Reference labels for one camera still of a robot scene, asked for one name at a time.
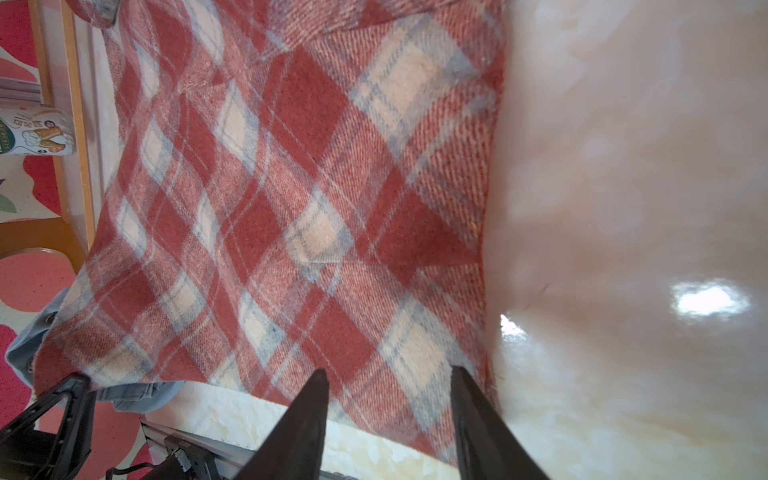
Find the red plaid skirt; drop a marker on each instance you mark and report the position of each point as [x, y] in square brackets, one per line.
[302, 186]

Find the light denim skirt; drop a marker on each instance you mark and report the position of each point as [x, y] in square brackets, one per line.
[137, 398]

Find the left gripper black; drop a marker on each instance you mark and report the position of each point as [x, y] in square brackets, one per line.
[51, 438]

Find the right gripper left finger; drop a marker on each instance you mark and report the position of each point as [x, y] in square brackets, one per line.
[294, 448]

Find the wooden two-tier shelf rack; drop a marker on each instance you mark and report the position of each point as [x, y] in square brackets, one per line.
[47, 200]

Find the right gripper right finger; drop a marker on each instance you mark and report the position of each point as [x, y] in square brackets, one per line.
[485, 446]

